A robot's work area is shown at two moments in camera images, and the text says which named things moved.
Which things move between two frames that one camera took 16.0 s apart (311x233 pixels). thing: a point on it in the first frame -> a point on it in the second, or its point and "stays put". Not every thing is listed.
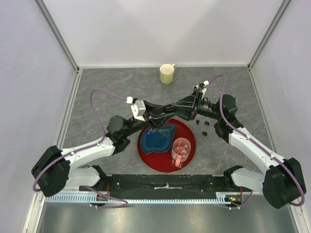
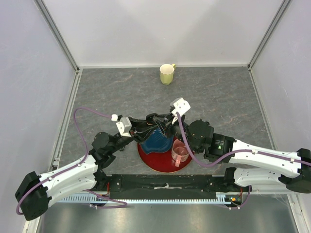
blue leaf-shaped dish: (158, 140) stays put
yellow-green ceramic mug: (166, 73) stays put
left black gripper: (156, 122) -> (140, 128)
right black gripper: (188, 106) -> (169, 127)
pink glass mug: (181, 149) stays put
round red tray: (163, 161) stays put
